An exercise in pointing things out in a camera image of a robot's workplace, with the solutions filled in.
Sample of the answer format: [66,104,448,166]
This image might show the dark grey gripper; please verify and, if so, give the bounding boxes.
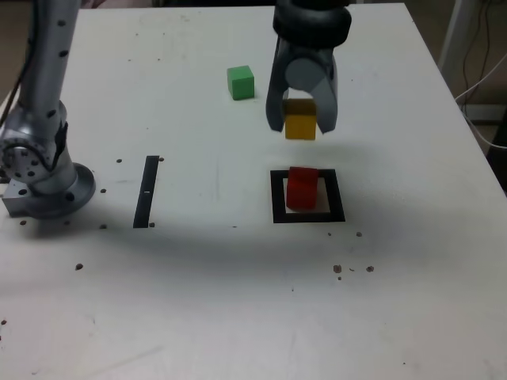
[265,38,339,139]

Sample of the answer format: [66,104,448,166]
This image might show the yellow cube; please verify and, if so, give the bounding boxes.
[282,98,319,141]

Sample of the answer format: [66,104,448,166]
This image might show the green cube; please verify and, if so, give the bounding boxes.
[226,65,255,101]

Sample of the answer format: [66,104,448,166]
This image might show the red cube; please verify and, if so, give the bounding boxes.
[285,166,320,211]

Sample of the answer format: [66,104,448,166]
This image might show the black tape square outline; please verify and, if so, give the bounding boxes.
[269,169,346,224]

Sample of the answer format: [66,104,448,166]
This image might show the black tape strip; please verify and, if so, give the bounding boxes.
[132,155,160,229]

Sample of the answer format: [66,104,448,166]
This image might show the white cable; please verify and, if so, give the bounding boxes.
[454,50,507,102]
[463,112,507,150]

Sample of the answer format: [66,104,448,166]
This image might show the white metal post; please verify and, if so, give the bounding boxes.
[436,0,485,74]

